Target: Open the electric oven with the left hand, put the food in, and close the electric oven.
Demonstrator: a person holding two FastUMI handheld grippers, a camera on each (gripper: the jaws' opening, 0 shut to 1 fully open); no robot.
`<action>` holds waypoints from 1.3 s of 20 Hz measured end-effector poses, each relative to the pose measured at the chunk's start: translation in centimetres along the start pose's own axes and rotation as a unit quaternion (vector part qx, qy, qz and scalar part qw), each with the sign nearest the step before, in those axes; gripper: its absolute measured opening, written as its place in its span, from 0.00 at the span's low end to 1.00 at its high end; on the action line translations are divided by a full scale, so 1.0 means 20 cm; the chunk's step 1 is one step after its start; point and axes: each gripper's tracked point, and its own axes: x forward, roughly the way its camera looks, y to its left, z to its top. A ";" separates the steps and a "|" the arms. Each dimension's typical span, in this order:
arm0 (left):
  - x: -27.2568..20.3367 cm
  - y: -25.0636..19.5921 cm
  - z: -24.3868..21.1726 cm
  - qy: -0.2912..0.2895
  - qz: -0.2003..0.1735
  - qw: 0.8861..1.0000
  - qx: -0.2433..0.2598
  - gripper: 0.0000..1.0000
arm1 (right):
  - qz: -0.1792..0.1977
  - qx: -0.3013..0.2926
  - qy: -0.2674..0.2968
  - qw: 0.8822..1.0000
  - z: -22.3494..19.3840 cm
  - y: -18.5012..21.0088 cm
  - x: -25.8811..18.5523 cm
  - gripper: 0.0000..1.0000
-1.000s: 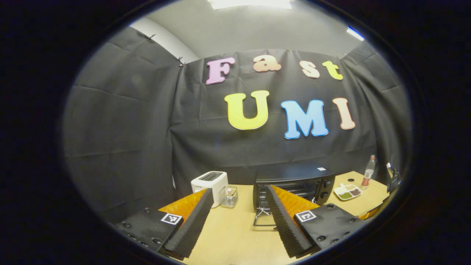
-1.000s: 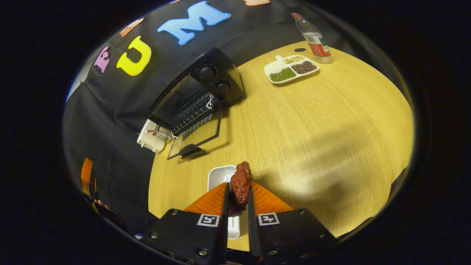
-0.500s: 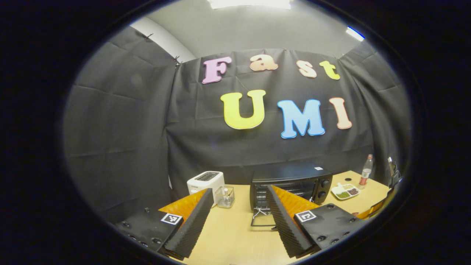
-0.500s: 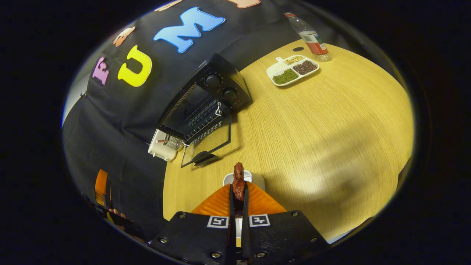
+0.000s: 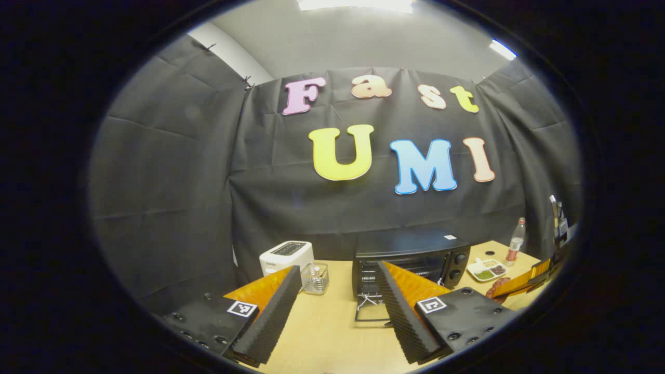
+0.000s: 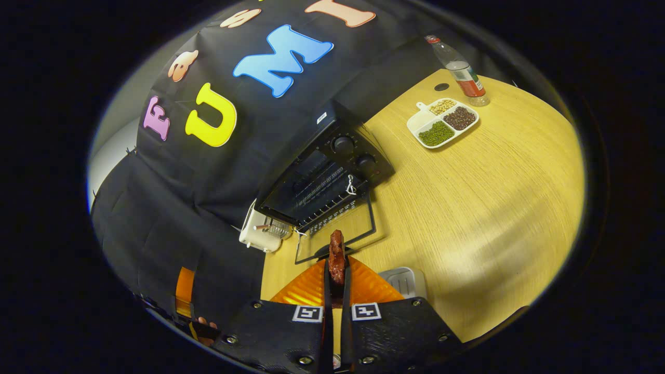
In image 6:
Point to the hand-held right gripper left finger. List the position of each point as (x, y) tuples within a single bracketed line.
[(280, 332)]

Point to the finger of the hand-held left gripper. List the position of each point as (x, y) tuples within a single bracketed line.
[(184, 288)]

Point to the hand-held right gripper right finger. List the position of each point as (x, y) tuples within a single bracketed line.
[(395, 332)]

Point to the red-brown roasted meat piece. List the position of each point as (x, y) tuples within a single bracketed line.
[(336, 259)]

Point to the black electric oven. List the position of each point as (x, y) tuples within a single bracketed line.
[(358, 156)]

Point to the small white slotted tray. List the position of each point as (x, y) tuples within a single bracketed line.
[(405, 280)]

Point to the white toaster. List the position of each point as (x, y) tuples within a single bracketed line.
[(254, 239)]

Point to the small brown-tipped stick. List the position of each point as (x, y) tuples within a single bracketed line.
[(261, 227)]

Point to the white divided plate of beans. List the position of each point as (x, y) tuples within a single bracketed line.
[(421, 122)]

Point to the black round table grommet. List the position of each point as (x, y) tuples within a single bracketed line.
[(441, 87)]

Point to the clear bottle with red label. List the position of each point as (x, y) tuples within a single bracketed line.
[(467, 78)]

